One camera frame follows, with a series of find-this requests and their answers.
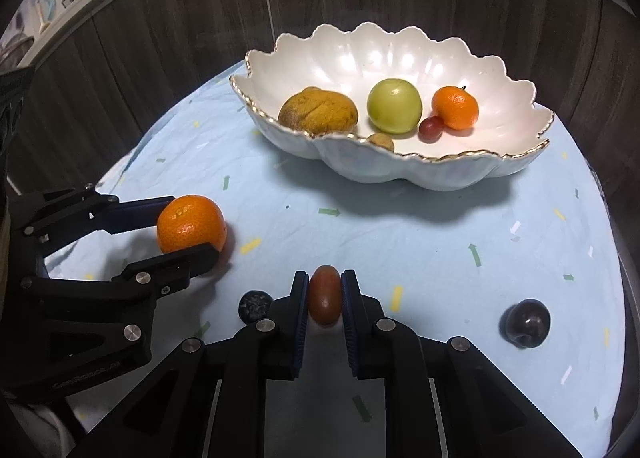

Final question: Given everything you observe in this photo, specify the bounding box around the yellow-brown mango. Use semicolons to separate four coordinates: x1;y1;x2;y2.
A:
278;86;359;135

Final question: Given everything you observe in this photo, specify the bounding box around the white scalloped ceramic bowl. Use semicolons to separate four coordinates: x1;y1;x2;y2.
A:
230;22;554;191

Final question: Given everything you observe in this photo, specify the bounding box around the light blue confetti tablecloth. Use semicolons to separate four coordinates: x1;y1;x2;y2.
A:
96;74;625;457

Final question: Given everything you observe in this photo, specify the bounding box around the red grape tomato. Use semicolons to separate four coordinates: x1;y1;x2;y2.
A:
418;115;445;143

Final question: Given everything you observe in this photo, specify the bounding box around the brown longan front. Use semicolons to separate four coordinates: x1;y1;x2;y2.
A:
367;133;395;152

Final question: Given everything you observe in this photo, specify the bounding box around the green apple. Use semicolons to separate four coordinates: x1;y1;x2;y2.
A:
367;78;423;135

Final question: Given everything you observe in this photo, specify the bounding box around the small orange mandarin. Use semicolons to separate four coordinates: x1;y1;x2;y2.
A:
156;195;227;253

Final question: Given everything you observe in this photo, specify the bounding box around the large orange mandarin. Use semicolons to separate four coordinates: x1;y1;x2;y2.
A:
432;86;480;131

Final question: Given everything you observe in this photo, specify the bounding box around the dark purple plum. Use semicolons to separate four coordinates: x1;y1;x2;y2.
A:
499;299;551;348

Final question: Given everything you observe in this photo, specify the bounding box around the dark red jujube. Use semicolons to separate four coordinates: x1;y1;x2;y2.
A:
308;265;342;328

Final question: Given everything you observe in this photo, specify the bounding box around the dark blueberry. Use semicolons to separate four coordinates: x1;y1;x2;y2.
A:
238;290;273;326

